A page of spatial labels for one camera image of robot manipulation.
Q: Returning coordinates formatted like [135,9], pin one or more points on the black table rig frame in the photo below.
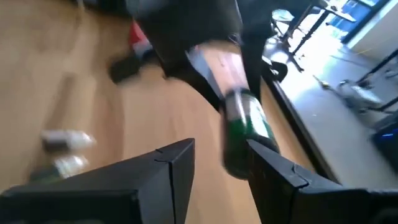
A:
[301,127]

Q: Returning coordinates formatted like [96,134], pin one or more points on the large green food coloring bottle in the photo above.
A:
[245,124]

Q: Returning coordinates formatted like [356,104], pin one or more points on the red desk lamp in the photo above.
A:
[138,34]

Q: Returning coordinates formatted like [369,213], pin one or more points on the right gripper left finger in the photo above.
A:
[109,193]

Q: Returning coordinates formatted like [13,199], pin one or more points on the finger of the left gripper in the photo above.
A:
[252,62]
[199,85]

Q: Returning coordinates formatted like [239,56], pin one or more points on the black frame clamp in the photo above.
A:
[276,71]

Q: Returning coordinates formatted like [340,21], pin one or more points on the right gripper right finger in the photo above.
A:
[311,205]

